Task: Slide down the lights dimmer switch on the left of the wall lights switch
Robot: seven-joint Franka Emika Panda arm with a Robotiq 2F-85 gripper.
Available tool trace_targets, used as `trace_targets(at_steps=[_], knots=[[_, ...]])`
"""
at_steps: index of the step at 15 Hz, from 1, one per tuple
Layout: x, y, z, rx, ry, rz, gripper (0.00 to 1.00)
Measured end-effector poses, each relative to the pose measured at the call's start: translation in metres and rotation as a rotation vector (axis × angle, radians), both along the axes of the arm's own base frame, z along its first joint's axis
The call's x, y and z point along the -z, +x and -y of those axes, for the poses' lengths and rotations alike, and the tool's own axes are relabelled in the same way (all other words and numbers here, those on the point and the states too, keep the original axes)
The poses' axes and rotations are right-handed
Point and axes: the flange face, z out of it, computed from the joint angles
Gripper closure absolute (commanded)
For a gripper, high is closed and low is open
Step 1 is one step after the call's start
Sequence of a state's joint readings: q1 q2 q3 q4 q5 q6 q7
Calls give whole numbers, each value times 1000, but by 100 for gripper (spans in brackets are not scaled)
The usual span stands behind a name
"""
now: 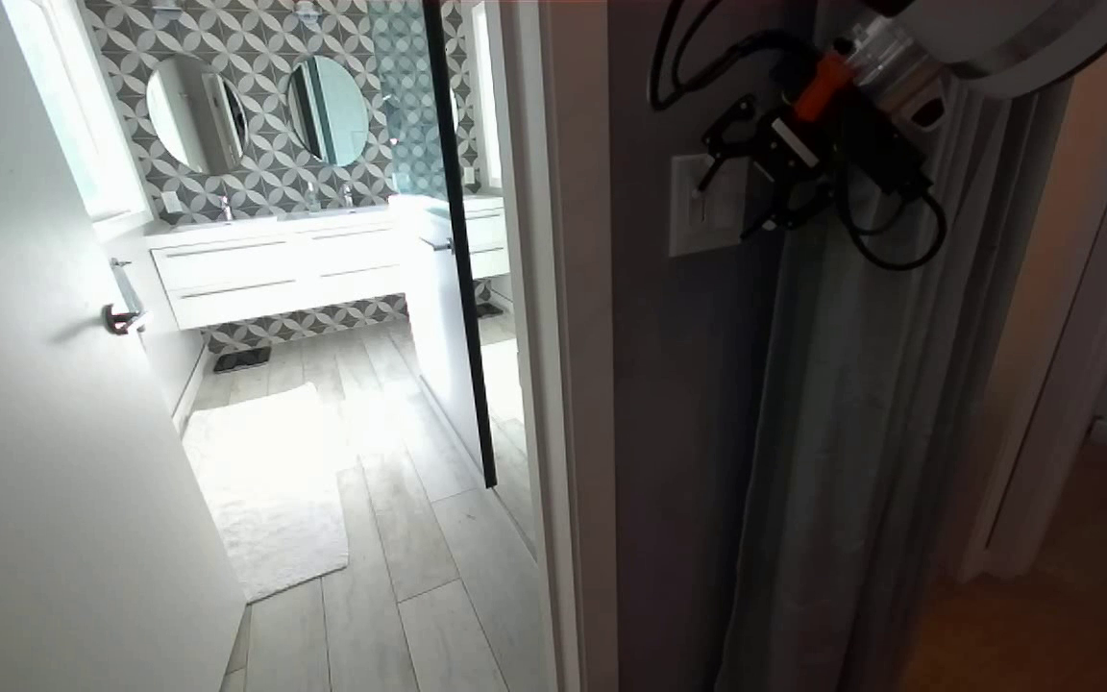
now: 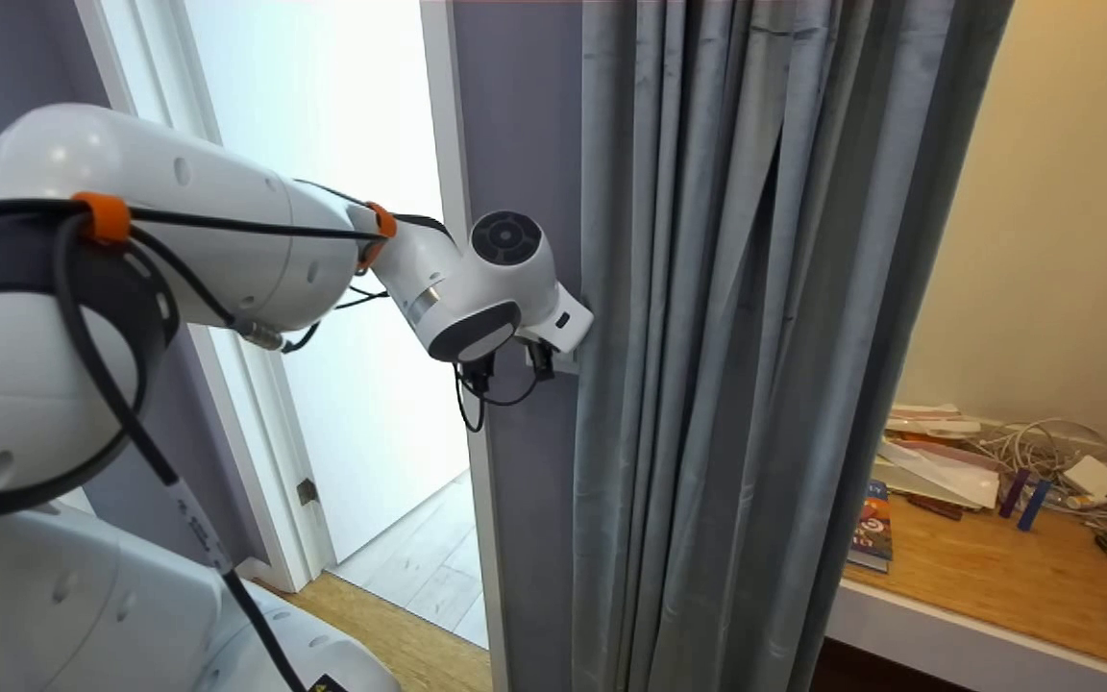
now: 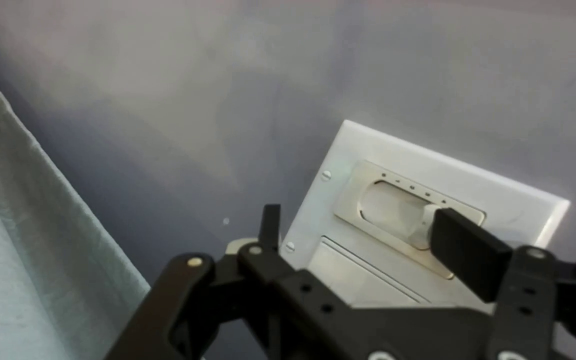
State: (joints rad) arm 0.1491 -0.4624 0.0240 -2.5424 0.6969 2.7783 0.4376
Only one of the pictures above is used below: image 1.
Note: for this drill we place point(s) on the white door frame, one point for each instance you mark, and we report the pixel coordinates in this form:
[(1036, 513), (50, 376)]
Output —
[(566, 386)]

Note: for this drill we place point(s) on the white door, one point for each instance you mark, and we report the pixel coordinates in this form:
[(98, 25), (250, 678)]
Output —
[(38, 449)]

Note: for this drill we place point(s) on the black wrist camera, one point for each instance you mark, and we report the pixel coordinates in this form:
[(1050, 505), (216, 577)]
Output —
[(885, 155)]

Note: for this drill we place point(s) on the white bathroom vanity cabinet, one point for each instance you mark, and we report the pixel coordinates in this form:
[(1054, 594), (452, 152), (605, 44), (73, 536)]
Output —
[(270, 269)]

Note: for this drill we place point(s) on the chrome sink faucet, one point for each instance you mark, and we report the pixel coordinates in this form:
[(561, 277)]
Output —
[(223, 205), (346, 195)]

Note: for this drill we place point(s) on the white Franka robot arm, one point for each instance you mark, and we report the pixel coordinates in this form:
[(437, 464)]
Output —
[(1029, 41)]

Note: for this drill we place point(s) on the white bath mat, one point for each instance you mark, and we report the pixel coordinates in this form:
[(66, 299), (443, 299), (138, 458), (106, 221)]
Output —
[(265, 487)]

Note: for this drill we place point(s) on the white wall switch plate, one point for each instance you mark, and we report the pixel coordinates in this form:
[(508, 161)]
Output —
[(689, 235)]

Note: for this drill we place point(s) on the black framed glass shower panel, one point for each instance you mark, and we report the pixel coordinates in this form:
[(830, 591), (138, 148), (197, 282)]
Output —
[(457, 232)]

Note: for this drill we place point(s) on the round wall mirror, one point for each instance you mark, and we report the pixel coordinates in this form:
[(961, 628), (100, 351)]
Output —
[(189, 118), (328, 114)]

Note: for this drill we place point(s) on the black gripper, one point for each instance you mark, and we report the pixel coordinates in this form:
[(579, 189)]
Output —
[(795, 155)]

